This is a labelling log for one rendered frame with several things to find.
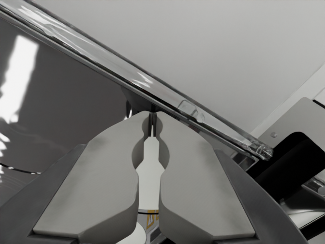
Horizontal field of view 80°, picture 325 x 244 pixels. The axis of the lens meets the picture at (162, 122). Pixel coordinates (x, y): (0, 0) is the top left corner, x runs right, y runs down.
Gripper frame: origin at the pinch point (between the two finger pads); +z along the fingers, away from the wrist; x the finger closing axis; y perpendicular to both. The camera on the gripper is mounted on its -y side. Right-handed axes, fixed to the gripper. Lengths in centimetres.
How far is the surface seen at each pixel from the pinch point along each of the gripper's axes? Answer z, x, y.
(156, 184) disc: 1.4, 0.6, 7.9
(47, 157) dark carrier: 1.5, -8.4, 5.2
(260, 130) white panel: 8.5, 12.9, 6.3
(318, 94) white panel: 6.8, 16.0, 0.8
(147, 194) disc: 1.4, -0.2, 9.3
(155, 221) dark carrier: 1.4, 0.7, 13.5
